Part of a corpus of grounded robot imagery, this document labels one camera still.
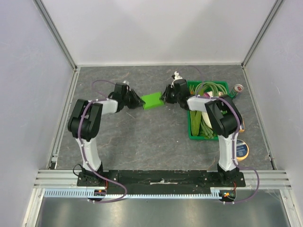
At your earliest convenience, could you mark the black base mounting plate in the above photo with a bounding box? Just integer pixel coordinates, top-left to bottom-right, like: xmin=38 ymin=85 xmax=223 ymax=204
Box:
xmin=77 ymin=170 xmax=246 ymax=195

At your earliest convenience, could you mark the light blue cable duct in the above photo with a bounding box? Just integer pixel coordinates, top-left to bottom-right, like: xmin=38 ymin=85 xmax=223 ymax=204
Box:
xmin=44 ymin=189 xmax=236 ymax=199

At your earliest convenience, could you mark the green plastic crate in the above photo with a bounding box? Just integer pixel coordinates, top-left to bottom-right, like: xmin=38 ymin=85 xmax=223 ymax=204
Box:
xmin=184 ymin=80 xmax=234 ymax=141

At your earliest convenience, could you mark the green long beans bundle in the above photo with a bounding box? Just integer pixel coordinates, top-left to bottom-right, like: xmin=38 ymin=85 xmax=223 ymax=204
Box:
xmin=189 ymin=81 xmax=231 ymax=139

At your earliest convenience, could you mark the yellow masking tape roll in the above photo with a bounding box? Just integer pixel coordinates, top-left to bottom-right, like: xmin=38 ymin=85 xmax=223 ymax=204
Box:
xmin=236 ymin=139 xmax=249 ymax=161

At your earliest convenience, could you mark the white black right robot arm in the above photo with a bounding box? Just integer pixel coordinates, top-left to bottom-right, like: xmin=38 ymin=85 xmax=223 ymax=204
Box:
xmin=160 ymin=77 xmax=245 ymax=187

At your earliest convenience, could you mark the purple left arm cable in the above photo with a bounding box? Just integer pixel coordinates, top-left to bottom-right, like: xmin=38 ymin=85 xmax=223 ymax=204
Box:
xmin=78 ymin=80 xmax=128 ymax=203

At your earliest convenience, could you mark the green paper box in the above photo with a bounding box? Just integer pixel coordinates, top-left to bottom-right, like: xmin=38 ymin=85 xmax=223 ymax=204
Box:
xmin=141 ymin=92 xmax=164 ymax=110

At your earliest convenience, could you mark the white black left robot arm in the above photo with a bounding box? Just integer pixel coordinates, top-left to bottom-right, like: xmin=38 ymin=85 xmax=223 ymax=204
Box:
xmin=68 ymin=81 xmax=145 ymax=186

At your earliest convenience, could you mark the green red drink can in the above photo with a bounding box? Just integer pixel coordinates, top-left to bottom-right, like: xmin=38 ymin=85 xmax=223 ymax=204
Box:
xmin=230 ymin=84 xmax=244 ymax=99

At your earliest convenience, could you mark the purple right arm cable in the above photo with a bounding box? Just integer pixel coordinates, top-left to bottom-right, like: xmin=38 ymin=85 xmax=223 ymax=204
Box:
xmin=191 ymin=66 xmax=261 ymax=205

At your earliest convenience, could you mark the white radish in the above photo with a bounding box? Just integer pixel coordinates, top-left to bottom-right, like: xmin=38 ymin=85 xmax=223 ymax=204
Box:
xmin=202 ymin=112 xmax=212 ymax=129

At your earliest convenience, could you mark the blue small box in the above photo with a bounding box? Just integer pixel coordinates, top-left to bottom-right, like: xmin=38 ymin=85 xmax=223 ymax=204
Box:
xmin=239 ymin=119 xmax=245 ymax=133

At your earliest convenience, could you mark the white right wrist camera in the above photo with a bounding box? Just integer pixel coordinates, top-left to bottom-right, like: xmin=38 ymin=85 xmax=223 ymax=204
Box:
xmin=171 ymin=71 xmax=183 ymax=87

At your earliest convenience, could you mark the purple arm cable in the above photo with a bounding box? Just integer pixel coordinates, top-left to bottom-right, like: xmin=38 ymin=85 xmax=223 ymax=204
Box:
xmin=191 ymin=66 xmax=261 ymax=205
xmin=78 ymin=80 xmax=128 ymax=203

